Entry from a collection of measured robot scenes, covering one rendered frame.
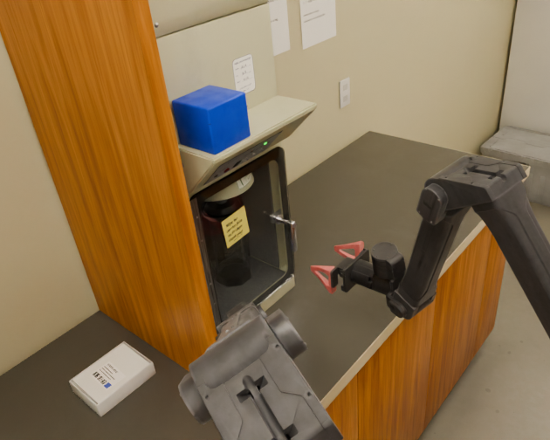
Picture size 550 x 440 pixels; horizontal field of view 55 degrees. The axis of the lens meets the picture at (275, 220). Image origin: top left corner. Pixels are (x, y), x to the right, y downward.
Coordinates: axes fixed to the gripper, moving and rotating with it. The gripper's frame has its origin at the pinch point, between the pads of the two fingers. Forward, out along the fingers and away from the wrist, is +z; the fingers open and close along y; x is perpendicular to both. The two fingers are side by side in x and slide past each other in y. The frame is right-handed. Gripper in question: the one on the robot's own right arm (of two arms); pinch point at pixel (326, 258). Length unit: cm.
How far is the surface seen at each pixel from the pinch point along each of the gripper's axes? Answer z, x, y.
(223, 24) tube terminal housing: 14, -56, 7
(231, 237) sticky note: 14.8, -10.1, 15.5
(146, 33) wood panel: 5, -61, 32
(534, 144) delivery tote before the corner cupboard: 28, 82, -261
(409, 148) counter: 32, 19, -102
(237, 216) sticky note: 14.7, -14.3, 12.6
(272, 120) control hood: 5.7, -36.9, 6.3
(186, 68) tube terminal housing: 15, -51, 19
